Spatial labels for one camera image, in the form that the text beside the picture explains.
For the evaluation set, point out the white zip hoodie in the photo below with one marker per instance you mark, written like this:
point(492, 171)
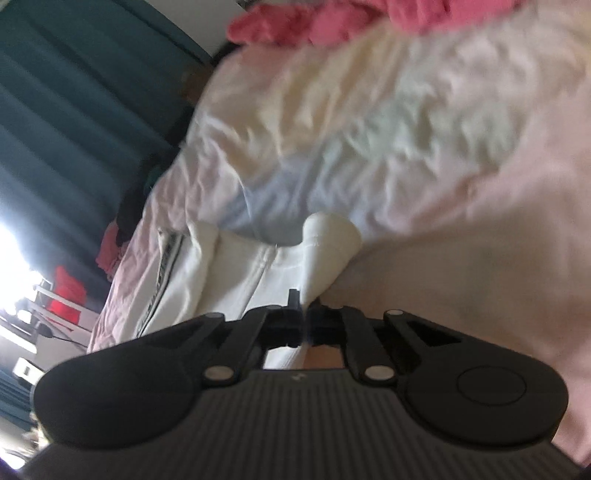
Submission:
point(221, 277)

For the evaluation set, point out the brown cardboard box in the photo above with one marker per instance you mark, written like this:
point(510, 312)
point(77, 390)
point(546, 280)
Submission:
point(196, 85)

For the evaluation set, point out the red garment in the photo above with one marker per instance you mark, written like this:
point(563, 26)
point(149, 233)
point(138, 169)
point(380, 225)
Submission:
point(64, 295)

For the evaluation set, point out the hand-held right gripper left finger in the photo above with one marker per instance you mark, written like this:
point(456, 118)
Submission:
point(286, 327)

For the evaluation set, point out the bright window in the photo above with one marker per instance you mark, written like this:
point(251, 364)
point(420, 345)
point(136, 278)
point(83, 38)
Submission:
point(14, 258)

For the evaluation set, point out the pink cloth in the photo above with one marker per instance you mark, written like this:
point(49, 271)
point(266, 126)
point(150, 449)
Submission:
point(108, 251)

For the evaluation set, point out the dark headboard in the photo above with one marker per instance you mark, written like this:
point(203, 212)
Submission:
point(180, 127)

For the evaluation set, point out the garment steamer stand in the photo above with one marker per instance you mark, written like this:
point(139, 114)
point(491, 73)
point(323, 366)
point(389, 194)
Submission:
point(60, 327)

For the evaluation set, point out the pink crumpled garment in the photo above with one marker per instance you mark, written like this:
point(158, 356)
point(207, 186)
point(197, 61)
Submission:
point(369, 18)

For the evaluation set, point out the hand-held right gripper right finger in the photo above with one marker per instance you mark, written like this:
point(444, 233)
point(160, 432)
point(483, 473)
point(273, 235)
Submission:
point(323, 327)

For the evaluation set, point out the pile of dark clothes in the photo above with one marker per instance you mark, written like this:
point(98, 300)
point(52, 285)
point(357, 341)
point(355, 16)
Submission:
point(138, 194)

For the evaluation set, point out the blue curtain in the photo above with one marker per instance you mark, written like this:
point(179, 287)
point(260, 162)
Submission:
point(14, 392)
point(69, 115)

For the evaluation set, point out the pink bed duvet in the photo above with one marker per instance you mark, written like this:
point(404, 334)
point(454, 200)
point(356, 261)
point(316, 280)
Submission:
point(415, 161)

